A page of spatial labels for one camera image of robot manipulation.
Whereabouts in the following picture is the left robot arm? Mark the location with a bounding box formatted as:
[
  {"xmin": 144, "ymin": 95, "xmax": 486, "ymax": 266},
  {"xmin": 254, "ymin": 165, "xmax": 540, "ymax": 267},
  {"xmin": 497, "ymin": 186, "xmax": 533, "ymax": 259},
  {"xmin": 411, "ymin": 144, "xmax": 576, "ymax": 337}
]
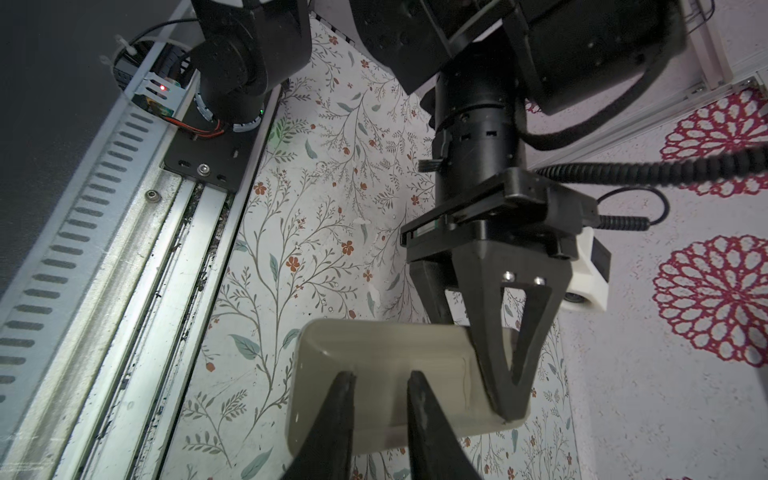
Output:
[{"xmin": 351, "ymin": 1, "xmax": 693, "ymax": 421}]

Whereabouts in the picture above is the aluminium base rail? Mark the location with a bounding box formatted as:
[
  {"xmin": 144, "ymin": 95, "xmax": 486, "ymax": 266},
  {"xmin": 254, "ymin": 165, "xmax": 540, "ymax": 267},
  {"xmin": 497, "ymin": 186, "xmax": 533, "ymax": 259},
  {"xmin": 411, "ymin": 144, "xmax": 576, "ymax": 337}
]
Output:
[{"xmin": 0, "ymin": 0, "xmax": 283, "ymax": 480}]

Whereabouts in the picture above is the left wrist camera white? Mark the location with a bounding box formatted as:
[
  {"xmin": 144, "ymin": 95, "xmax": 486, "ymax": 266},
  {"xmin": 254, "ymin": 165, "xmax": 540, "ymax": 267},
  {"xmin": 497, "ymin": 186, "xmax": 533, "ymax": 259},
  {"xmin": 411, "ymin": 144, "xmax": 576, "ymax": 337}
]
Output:
[{"xmin": 561, "ymin": 227, "xmax": 612, "ymax": 312}]

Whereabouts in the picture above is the white remote control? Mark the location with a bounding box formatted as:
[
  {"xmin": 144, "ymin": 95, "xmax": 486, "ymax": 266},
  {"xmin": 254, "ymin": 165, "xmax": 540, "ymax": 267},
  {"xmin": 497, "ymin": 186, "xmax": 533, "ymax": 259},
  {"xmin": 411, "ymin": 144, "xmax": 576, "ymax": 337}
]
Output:
[{"xmin": 286, "ymin": 319, "xmax": 525, "ymax": 456}]

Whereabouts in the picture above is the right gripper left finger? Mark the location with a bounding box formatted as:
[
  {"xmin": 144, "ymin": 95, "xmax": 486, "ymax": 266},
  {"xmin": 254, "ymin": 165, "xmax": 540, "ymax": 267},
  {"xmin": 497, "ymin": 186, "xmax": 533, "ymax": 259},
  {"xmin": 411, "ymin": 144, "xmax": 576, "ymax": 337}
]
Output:
[{"xmin": 282, "ymin": 371, "xmax": 356, "ymax": 480}]

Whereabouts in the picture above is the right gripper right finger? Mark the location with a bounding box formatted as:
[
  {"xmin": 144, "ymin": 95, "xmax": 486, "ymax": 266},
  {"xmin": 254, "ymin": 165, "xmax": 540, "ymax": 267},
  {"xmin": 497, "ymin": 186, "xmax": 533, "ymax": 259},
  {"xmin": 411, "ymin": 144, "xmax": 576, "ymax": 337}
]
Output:
[{"xmin": 407, "ymin": 371, "xmax": 480, "ymax": 480}]

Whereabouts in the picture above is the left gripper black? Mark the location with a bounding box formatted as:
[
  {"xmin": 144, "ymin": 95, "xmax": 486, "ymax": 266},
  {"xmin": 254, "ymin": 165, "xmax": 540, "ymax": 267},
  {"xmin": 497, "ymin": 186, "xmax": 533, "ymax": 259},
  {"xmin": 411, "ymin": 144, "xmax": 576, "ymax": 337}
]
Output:
[{"xmin": 400, "ymin": 167, "xmax": 600, "ymax": 421}]

